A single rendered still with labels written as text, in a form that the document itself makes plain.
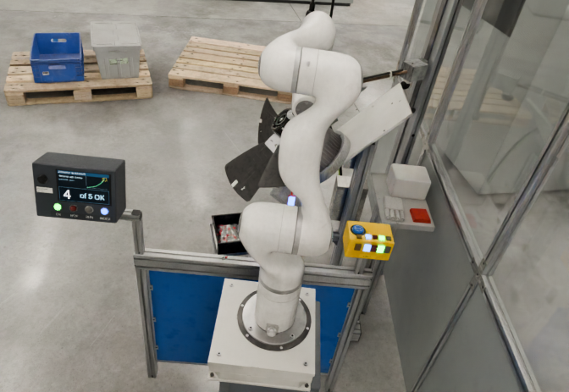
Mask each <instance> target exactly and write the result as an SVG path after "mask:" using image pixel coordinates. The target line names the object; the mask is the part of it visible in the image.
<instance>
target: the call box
mask: <svg viewBox="0 0 569 392"><path fill-rule="evenodd" d="M357 224H358V225H361V226H362V227H363V228H364V231H363V233H362V234H361V235H362V239H357V238H356V233H354V232H353V230H352V229H353V226H354V225H357ZM366 235H371V239H366ZM373 235H377V236H378V239H377V240H373ZM380 235H383V236H384V240H380V239H379V236H380ZM386 236H391V241H389V240H386ZM343 243H344V251H345V257H356V258H366V259H375V260H385V261H388V260H389V256H390V254H391V252H392V249H393V246H394V244H395V243H394V239H393V235H392V232H391V228H390V225H389V224H376V223H367V222H357V221H349V220H348V221H347V223H346V226H345V232H344V235H343ZM356 243H357V244H362V247H361V250H360V251H354V248H355V244H356ZM365 245H371V246H372V245H375V246H384V247H386V246H391V250H390V253H384V252H383V253H381V252H371V251H363V248H364V246H365Z"/></svg>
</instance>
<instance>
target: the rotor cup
mask: <svg viewBox="0 0 569 392"><path fill-rule="evenodd" d="M290 110H292V108H286V109H285V110H283V111H282V112H281V113H279V114H278V116H277V117H276V118H275V119H274V121H273V122H272V125H271V130H272V131H273V132H274V133H275V134H276V135H277V136H278V137H280V138H281V134H282V131H283V130H282V128H284V127H285V126H286V124H287V123H288V122H289V121H290V119H288V118H287V113H288V111H290ZM281 118H284V119H283V120H282V121H280V119H281Z"/></svg>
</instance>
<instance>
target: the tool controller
mask: <svg viewBox="0 0 569 392"><path fill-rule="evenodd" d="M32 172H33V180H34V189H35V198H36V214H37V216H42V217H50V218H67V219H77V220H86V221H95V222H104V223H113V224H116V223H117V222H118V221H119V219H120V217H121V216H122V214H123V213H124V210H125V209H126V190H125V160H124V159H116V158H108V157H92V156H83V155H74V154H66V153H58V152H46V153H45V154H43V155H42V156H41V157H39V158H37V160H35V161H34V162H33V163H32ZM59 186H64V187H73V188H75V202H68V201H60V200H59V192H58V187H59ZM55 203H60V204H61V205H62V209H61V210H59V211H58V210H55V209H54V207H53V205H54V204H55ZM72 204H75V205H76V206H77V207H78V210H77V211H76V212H71V211H70V210H69V206H70V205H72ZM87 206H91V207H92V208H93V212H92V213H87V212H86V211H85V208H86V207H87ZM103 207H106V208H107V209H108V210H109V213H108V214H107V215H103V214H101V209H102V208H103Z"/></svg>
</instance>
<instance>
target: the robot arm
mask: <svg viewBox="0 0 569 392"><path fill-rule="evenodd" d="M335 35H336V30H335V25H334V21H333V20H332V19H331V17H330V16H329V15H328V14H326V13H325V12H323V11H314V12H311V13H310V14H308V15H307V16H306V17H305V18H304V20H303V21H302V22H301V25H300V27H299V29H297V30H293V31H291V32H288V33H286V34H283V35H282V36H279V37H278V38H276V39H275V40H273V41H272V42H270V43H269V44H268V45H267V46H266V47H265V49H264V50H263V51H262V54H261V56H260V57H259V60H258V66H257V67H258V74H259V76H260V78H261V80H262V82H263V83H264V84H265V85H266V86H268V87H270V88H272V89H274V90H276V91H284V92H290V93H292V112H293V114H294V115H295V117H294V118H293V119H291V120H290V121H289V122H288V123H287V124H286V126H285V127H284V129H283V131H282V134H281V138H280V144H279V174H280V176H281V179H282V180H283V182H284V184H285V185H286V186H287V187H288V189H289V190H290V191H292V192H293V193H294V194H295V195H296V196H297V197H298V198H299V200H300V201H301V205H302V206H301V207H297V206H291V205H284V204H278V203H272V202H254V203H252V204H250V205H248V206H247V207H246V208H245V209H244V211H243V212H242V214H241V215H240V220H239V229H238V232H239V236H240V241H241V243H242V245H243V246H244V247H245V249H246V250H247V252H248V253H249V254H250V255H251V257H252V258H253V259H254V260H255V261H256V262H257V263H258V264H259V265H260V271H259V279H258V286H257V293H256V294H255V295H254V296H253V297H251V298H250V299H249V300H248V301H247V303H246V304H245V307H244V309H243V314H242V318H243V323H244V326H245V328H246V330H247V332H248V333H249V334H250V335H251V336H252V337H253V338H254V339H255V340H257V341H259V342H262V343H264V344H266V345H287V344H289V343H291V342H293V341H294V340H296V339H297V338H298V337H300V336H301V334H302V333H303V331H304V329H305V327H306V323H307V315H306V312H305V309H304V307H303V305H302V304H301V303H300V302H299V297H300V293H301V285H302V280H303V276H304V271H305V265H304V262H303V260H302V258H301V256H304V257H317V256H320V255H323V254H324V253H325V252H326V251H327V250H328V249H329V248H330V247H331V243H332V240H333V225H332V222H331V219H330V216H329V212H328V209H327V208H326V205H325V202H324V200H323V195H322V192H321V187H320V179H319V173H320V163H321V157H322V151H323V143H324V138H325V135H326V132H327V129H328V127H329V126H330V125H331V124H332V123H333V122H334V121H335V120H336V119H337V118H338V117H339V116H340V115H341V114H342V113H343V112H344V111H345V110H346V109H347V108H349V107H350V106H351V105H352V104H353V103H354V102H355V100H356V99H357V98H358V96H359V95H360V92H361V90H362V84H363V73H362V68H361V66H360V64H359V63H358V62H357V61H356V60H355V59H354V58H353V57H351V56H349V55H346V54H344V53H340V52H332V49H333V45H334V40H335Z"/></svg>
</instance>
